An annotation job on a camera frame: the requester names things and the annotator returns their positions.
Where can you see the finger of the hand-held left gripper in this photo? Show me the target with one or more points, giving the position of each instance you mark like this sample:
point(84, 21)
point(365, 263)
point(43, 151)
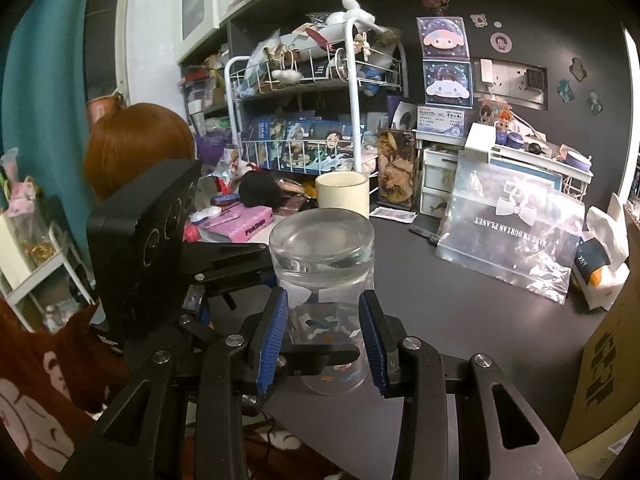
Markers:
point(320, 360)
point(230, 265)

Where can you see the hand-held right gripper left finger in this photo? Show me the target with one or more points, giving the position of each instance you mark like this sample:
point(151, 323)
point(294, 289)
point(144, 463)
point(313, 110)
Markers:
point(274, 340)

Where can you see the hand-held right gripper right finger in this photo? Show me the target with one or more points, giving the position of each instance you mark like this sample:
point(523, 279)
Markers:
point(375, 345)

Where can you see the clear glass cup fish print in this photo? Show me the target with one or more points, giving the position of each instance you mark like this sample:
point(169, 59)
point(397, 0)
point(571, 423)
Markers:
point(322, 240)

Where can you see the cream cylindrical cup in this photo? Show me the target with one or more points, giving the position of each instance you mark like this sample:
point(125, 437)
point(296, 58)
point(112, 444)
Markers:
point(342, 192)

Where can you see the purple lidded cup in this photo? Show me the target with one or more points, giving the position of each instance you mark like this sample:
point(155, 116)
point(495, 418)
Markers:
point(578, 161)

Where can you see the pink flat box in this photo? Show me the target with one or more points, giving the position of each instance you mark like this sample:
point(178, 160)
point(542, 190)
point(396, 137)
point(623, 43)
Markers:
point(240, 225)

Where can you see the black fluffy pouch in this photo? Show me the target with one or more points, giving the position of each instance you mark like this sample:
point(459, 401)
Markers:
point(260, 190)

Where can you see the orange wig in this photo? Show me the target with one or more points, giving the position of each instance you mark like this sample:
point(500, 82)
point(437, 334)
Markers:
point(140, 145)

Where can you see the white trolley shelf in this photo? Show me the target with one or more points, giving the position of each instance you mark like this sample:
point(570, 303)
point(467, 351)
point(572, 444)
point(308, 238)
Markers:
point(11, 245)

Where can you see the black flat stand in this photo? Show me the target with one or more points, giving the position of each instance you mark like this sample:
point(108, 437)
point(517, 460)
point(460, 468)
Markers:
point(425, 228)

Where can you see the printed card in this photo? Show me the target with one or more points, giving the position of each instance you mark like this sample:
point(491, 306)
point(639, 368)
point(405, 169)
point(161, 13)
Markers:
point(392, 214)

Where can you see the blue anime picture box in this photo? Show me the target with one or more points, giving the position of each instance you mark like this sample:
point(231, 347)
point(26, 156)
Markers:
point(300, 145)

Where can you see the red printed cloth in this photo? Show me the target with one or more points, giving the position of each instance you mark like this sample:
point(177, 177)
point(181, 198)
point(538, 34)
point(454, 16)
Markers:
point(35, 360)

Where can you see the clear plastic bag bow print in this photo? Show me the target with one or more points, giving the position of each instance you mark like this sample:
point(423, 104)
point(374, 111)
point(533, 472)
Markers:
point(510, 240)

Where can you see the clear box of dried leaves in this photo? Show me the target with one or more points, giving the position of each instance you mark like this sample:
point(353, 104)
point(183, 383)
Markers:
point(395, 170)

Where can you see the white mini drawer unit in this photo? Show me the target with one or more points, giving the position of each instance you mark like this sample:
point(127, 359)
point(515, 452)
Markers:
point(440, 180)

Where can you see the teal curtain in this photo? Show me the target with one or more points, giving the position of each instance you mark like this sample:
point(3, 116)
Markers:
point(45, 85)

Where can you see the brown cardboard box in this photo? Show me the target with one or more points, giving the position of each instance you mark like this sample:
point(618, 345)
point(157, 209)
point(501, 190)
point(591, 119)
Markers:
point(605, 360)

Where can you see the white small box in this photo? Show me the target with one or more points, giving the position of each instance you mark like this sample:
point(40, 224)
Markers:
point(482, 136)

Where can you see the white paper bag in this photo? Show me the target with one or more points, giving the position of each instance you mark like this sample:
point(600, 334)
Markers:
point(607, 230)

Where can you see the blue cartoon character card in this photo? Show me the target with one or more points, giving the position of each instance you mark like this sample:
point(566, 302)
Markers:
point(447, 84)

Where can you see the white plush toy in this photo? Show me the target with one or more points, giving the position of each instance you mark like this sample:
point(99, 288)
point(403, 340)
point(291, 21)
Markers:
point(355, 10)

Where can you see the pink cartoon character card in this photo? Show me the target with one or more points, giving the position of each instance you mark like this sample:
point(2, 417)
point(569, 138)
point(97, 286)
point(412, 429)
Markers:
point(442, 37)

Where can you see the wall socket panel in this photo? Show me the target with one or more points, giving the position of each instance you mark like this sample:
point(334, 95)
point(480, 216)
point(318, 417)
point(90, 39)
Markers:
point(505, 80)

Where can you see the round character wall sticker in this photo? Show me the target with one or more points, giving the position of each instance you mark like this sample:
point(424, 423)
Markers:
point(501, 42)

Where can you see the bear wall sticker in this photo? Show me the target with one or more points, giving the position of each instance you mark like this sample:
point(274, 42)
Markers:
point(479, 20)

